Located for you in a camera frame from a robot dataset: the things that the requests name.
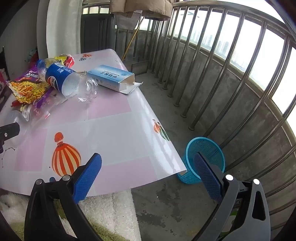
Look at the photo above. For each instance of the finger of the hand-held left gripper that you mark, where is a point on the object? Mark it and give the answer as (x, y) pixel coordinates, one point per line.
(10, 131)

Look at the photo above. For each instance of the blue mesh wastebasket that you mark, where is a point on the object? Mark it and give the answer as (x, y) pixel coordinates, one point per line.
(211, 148)

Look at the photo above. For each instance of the red and white snack bag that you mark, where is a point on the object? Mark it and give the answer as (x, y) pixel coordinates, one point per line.
(68, 61)

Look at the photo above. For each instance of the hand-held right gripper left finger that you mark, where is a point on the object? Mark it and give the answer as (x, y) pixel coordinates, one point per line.
(87, 176)

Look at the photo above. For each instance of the colourful cloth pile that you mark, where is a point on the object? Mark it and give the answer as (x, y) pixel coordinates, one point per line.
(32, 55)

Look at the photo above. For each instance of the beige hanging coat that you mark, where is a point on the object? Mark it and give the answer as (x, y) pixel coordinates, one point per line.
(138, 7)

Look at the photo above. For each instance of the grey hanging cloth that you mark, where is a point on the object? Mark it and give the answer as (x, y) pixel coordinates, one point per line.
(127, 22)

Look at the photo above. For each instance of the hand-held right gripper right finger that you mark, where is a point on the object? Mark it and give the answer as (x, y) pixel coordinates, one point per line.
(208, 178)

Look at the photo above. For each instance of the balloon print tablecloth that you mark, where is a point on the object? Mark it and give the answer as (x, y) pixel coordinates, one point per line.
(111, 129)

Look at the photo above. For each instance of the purple foil wrapper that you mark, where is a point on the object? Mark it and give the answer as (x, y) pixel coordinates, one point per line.
(44, 99)

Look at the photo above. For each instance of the purple noodle snack packet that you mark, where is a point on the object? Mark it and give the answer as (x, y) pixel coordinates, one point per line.
(27, 89)

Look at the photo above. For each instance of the blue label plastic bottle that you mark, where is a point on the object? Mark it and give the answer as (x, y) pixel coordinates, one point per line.
(57, 77)

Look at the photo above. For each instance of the dark cabinet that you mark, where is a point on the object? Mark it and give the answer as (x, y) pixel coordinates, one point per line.
(97, 32)

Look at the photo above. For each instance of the blue and white carton box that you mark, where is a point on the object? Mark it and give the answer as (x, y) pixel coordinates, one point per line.
(108, 75)

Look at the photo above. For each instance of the metal balcony railing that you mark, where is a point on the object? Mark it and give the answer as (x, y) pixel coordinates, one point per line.
(192, 127)

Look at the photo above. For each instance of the white fluffy rug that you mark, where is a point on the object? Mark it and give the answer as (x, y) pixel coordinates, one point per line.
(108, 215)

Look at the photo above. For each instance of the clear plastic bag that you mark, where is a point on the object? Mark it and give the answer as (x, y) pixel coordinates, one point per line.
(34, 118)

